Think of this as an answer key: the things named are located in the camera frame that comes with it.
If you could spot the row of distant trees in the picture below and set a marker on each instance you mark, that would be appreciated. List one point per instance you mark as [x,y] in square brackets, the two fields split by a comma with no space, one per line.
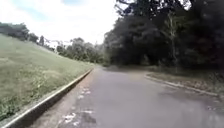
[80,50]

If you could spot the grey asphalt road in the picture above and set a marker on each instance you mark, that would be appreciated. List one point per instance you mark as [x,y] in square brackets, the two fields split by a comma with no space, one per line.
[133,100]

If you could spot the dark wood of trees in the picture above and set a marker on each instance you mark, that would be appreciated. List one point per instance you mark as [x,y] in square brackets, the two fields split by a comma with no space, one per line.
[160,33]

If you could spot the low stone kerb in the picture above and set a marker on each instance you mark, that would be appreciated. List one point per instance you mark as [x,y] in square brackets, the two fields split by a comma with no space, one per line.
[180,85]

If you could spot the concrete kerb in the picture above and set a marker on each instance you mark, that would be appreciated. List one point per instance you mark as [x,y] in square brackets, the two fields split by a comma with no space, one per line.
[43,106]

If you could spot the leaf-strewn grass verge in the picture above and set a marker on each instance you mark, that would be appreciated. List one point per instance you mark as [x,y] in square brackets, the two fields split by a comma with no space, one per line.
[196,80]

